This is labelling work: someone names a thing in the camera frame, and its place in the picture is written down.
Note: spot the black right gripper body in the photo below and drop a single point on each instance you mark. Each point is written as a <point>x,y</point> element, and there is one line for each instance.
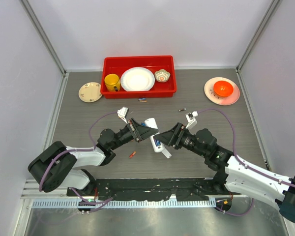
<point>178,143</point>

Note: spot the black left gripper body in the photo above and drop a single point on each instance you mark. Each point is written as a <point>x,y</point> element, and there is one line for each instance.
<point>132,129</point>

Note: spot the white remote control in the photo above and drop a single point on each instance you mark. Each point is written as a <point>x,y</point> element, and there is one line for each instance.
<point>151,122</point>

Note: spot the white battery cover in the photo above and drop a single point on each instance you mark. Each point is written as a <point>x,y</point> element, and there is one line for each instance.
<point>166,154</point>

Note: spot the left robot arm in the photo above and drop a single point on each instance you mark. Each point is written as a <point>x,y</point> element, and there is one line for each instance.
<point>62,166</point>

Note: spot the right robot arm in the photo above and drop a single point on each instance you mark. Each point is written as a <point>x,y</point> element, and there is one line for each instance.
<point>233,173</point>

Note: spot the white plate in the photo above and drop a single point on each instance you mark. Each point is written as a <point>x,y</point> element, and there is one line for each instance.
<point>137,79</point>

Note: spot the yellow mug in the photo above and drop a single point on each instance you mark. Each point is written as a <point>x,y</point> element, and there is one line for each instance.
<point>112,82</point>

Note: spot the beige floral plate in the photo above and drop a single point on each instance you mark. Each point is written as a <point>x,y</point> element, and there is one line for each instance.
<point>90,92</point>

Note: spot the small flower bowl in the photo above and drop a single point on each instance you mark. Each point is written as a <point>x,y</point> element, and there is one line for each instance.
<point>162,75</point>

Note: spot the red plastic bin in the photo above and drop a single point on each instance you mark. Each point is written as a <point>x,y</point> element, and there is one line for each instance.
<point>118,65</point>

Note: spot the pink plate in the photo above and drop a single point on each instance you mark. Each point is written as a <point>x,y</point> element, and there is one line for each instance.
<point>223,101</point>

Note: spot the orange bowl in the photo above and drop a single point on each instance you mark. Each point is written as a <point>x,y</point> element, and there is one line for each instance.
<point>223,88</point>

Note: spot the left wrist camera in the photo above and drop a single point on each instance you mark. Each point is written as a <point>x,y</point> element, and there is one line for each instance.
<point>122,113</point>

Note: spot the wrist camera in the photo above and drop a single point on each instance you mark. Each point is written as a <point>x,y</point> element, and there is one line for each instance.
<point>191,119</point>
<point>122,113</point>

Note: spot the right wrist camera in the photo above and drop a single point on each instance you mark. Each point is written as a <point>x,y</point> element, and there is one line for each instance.
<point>191,119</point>

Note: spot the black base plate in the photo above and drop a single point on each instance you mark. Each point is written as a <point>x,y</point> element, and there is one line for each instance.
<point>153,189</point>

